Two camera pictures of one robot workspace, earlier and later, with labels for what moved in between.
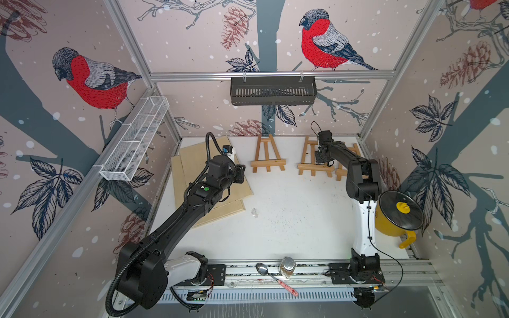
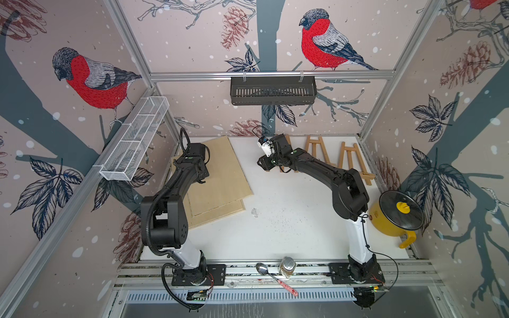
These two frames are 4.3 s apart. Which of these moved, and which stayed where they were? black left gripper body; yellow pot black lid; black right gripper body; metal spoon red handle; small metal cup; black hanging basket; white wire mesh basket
Moved: black right gripper body; black left gripper body
Stayed: metal spoon red handle; yellow pot black lid; black hanging basket; small metal cup; white wire mesh basket
